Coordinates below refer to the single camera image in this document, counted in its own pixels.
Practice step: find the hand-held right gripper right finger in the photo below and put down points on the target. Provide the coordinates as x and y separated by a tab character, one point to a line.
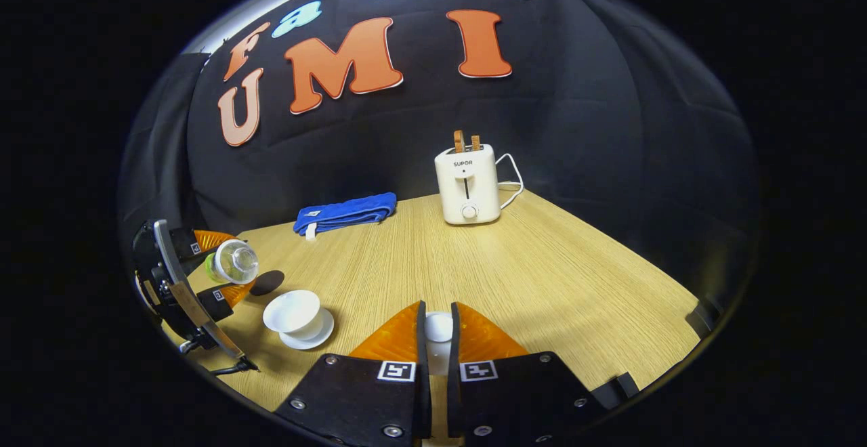
452	345

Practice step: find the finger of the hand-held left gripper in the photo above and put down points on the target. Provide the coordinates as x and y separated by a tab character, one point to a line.
227	296
203	240

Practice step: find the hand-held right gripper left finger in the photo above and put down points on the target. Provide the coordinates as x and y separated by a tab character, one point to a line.
421	345

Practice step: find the clear water bottle green label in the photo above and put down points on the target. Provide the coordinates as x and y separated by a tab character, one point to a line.
234	262

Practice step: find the dark round coaster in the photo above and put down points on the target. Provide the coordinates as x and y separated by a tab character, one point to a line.
269	283

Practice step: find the white teacup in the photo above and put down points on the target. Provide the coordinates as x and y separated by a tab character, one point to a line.
291	310

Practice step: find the white saucer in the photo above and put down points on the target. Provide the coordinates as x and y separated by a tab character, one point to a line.
318	335

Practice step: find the blue folded towel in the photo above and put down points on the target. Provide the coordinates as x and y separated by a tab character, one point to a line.
345	211

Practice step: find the white toaster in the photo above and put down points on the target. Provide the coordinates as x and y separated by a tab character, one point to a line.
467	189

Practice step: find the black table edge clamp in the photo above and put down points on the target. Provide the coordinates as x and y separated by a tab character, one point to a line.
703	315
613	391

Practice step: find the black backdrop cloth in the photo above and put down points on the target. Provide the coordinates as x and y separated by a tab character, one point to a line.
576	129

